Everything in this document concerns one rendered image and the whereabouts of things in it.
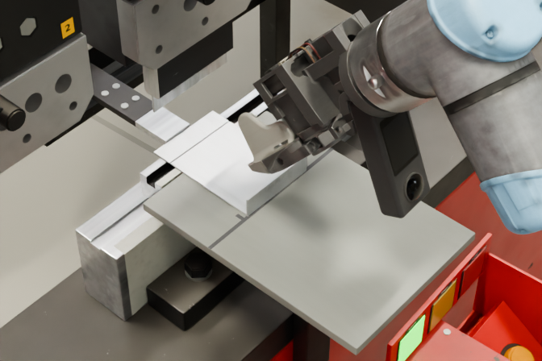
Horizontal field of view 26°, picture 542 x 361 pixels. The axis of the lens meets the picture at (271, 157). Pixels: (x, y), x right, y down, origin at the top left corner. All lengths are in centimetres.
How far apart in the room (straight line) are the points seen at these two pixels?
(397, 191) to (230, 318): 29
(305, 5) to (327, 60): 211
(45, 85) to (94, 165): 172
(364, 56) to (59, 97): 24
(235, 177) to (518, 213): 38
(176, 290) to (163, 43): 29
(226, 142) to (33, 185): 145
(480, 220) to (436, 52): 70
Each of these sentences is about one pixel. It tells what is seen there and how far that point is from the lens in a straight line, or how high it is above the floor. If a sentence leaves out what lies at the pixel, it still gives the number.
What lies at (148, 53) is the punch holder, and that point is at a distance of 99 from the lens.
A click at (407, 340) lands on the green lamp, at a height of 82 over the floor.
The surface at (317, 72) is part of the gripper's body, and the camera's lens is 97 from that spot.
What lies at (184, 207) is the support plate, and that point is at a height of 100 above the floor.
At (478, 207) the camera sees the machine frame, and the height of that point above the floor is 75.
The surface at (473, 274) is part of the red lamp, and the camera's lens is 134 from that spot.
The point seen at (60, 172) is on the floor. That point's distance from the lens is 263.
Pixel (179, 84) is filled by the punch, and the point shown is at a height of 110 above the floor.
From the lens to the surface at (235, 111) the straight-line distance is 123.
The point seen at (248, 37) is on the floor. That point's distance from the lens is 295.
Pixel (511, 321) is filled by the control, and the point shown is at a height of 74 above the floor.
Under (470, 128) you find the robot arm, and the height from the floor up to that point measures 125.
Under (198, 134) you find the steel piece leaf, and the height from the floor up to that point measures 100.
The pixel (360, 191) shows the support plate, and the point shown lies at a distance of 114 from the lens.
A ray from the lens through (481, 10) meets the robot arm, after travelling 81.
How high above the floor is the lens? 181
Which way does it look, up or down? 44 degrees down
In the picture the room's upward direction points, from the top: straight up
